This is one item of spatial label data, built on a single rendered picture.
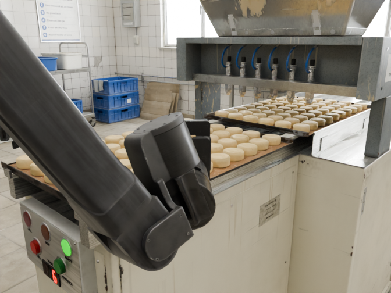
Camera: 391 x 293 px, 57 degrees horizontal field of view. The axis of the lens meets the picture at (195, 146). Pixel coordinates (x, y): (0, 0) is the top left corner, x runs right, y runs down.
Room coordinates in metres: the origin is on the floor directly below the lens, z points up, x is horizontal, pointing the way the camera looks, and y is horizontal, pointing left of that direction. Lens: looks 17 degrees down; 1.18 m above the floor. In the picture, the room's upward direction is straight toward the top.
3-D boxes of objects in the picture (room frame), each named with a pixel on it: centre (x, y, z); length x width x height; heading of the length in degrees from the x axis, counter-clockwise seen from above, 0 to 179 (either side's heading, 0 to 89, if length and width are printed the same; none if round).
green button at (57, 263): (0.60, 0.26, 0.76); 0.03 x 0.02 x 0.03; 48
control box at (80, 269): (0.64, 0.28, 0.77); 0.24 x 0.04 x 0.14; 48
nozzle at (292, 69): (1.13, -0.29, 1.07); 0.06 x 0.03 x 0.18; 138
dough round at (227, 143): (0.90, -0.08, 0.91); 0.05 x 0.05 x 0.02
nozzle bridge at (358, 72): (1.29, -0.30, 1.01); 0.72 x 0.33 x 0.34; 48
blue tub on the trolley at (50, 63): (4.51, 1.90, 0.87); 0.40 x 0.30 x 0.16; 57
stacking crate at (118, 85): (5.42, 1.20, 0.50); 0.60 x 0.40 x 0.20; 146
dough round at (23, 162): (0.76, 0.37, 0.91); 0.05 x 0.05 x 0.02
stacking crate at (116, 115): (5.42, 1.20, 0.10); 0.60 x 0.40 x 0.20; 141
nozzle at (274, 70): (1.18, -0.25, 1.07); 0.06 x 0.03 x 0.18; 138
